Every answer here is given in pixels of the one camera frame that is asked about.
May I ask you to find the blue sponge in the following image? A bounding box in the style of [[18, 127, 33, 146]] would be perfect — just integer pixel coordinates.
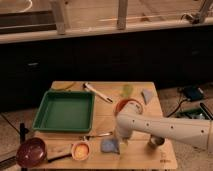
[[100, 139, 119, 154]]

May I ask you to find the green plastic tray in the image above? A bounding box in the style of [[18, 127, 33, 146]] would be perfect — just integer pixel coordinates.
[[32, 91, 95, 133]]

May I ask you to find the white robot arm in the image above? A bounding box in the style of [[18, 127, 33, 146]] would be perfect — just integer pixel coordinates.
[[115, 101, 213, 153]]

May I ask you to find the wooden folding table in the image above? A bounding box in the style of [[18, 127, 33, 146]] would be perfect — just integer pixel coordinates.
[[36, 82, 177, 171]]

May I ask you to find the orange bowl with food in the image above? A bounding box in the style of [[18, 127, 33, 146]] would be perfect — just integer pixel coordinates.
[[114, 98, 143, 115]]

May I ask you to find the metal cup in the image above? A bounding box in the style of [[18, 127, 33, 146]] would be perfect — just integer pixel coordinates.
[[148, 136, 165, 148]]

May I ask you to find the silver spoon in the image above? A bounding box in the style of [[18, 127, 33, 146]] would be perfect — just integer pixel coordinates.
[[80, 131, 113, 140]]

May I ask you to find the green translucent item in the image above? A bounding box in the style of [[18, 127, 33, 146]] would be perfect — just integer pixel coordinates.
[[122, 84, 133, 98]]

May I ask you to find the grey triangular cloth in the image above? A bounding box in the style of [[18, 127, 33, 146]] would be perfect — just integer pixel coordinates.
[[141, 89, 154, 105]]

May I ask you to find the small orange cup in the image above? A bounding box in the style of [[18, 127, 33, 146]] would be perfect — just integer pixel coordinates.
[[71, 141, 90, 161]]

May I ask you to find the green crate with items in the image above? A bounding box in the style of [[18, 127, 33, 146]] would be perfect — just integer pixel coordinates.
[[176, 103, 213, 120]]

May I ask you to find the yellow banana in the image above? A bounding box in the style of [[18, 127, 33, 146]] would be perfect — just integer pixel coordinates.
[[51, 82, 75, 90]]

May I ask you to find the black power adapter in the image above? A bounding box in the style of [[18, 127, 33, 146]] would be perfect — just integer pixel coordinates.
[[182, 86, 204, 101]]

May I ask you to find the dark red bowl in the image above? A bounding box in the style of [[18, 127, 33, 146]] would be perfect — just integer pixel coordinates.
[[16, 137, 47, 168]]

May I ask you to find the black handled utensil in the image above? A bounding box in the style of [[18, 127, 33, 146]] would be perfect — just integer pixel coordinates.
[[47, 154, 72, 163]]

